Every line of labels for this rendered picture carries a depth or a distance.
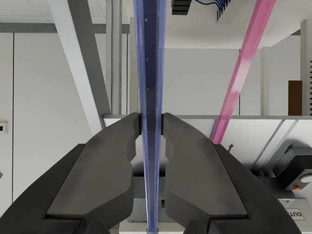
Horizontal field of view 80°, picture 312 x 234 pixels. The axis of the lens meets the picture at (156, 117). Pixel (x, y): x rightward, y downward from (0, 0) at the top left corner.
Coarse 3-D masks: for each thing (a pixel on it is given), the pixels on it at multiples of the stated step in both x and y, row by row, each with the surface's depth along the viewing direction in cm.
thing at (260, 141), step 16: (208, 128) 31; (240, 128) 31; (256, 128) 31; (272, 128) 31; (288, 128) 31; (304, 128) 31; (224, 144) 34; (240, 144) 34; (256, 144) 34; (272, 144) 34; (288, 144) 34; (304, 144) 34; (160, 160) 38; (240, 160) 38; (256, 160) 38; (272, 160) 38; (160, 176) 42; (272, 176) 42; (304, 192) 48
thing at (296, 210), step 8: (296, 200) 50; (304, 200) 50; (288, 208) 48; (296, 208) 48; (304, 208) 48; (296, 216) 47; (304, 216) 47; (120, 224) 45; (128, 224) 45; (136, 224) 45; (144, 224) 45; (160, 224) 45; (168, 224) 45; (176, 224) 45; (296, 224) 45; (304, 224) 45; (120, 232) 44; (128, 232) 44; (136, 232) 44; (144, 232) 44; (160, 232) 44; (168, 232) 44; (176, 232) 44; (304, 232) 44
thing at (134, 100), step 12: (132, 24) 68; (300, 24) 72; (132, 36) 68; (300, 36) 72; (132, 48) 68; (264, 48) 96; (300, 48) 72; (132, 60) 68; (264, 60) 96; (300, 60) 72; (132, 72) 68; (264, 72) 96; (300, 72) 72; (132, 84) 68; (264, 84) 96; (132, 96) 68; (264, 96) 96; (132, 108) 68; (264, 108) 96
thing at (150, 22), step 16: (144, 0) 8; (160, 0) 8; (144, 16) 8; (160, 16) 8; (144, 32) 9; (160, 32) 9; (144, 48) 9; (160, 48) 9; (144, 64) 10; (160, 64) 10; (144, 80) 10; (160, 80) 10; (144, 96) 11; (160, 96) 11; (144, 112) 12; (160, 112) 12; (144, 128) 13; (160, 128) 13; (144, 144) 14; (160, 144) 15; (144, 160) 16; (144, 176) 18
